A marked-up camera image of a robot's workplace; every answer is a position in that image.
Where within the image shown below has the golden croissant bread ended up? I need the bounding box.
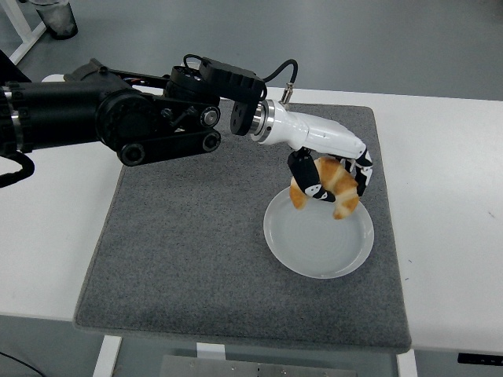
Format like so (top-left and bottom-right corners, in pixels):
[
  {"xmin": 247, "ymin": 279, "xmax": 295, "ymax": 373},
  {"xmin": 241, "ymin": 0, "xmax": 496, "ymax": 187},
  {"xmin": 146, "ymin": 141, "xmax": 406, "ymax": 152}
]
[{"xmin": 289, "ymin": 157, "xmax": 360, "ymax": 221}]

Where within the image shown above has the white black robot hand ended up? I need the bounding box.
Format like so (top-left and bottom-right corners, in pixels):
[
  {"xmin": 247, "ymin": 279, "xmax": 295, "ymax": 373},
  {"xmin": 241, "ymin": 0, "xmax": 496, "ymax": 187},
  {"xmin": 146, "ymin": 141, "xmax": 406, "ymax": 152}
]
[{"xmin": 259, "ymin": 100, "xmax": 374, "ymax": 203}]

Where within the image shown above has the white table crossbar bracket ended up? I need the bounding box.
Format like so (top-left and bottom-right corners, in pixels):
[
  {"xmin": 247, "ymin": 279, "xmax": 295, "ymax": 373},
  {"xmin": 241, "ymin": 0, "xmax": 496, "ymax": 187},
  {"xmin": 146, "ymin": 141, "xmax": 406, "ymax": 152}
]
[{"xmin": 195, "ymin": 342, "xmax": 226, "ymax": 358}]

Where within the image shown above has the white table frame leg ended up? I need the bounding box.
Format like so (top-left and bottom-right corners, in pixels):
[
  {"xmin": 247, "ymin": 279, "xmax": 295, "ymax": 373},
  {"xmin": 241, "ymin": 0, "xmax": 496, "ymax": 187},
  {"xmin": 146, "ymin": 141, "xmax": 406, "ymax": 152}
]
[{"xmin": 0, "ymin": 0, "xmax": 47, "ymax": 66}]

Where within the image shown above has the grey felt table mat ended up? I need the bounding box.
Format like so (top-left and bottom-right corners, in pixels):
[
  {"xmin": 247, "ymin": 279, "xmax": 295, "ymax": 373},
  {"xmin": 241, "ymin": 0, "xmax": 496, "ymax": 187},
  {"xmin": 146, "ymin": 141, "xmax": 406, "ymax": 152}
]
[{"xmin": 72, "ymin": 102, "xmax": 413, "ymax": 353}]

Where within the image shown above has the light grey round plate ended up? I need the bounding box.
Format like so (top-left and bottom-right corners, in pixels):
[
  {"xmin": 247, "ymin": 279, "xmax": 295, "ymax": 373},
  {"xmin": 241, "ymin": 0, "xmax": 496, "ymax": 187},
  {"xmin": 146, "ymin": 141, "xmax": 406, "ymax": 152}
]
[{"xmin": 263, "ymin": 186, "xmax": 375, "ymax": 280}]

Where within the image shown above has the black floor cable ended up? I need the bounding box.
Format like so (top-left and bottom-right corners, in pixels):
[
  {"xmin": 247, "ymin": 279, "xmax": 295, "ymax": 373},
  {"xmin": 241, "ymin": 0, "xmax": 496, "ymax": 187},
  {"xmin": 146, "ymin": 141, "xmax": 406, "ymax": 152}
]
[{"xmin": 0, "ymin": 350, "xmax": 29, "ymax": 377}]

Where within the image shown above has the black mesh waste bin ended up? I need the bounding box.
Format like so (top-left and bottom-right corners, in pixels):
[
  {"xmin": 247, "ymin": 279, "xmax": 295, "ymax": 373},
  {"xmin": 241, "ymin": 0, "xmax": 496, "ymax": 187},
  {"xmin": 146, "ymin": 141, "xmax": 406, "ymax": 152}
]
[{"xmin": 29, "ymin": 0, "xmax": 79, "ymax": 41}]

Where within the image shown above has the black table control panel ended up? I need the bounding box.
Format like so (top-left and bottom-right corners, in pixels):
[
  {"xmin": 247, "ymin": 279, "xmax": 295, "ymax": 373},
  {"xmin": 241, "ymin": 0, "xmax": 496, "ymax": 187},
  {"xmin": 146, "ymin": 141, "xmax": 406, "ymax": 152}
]
[{"xmin": 457, "ymin": 352, "xmax": 503, "ymax": 364}]

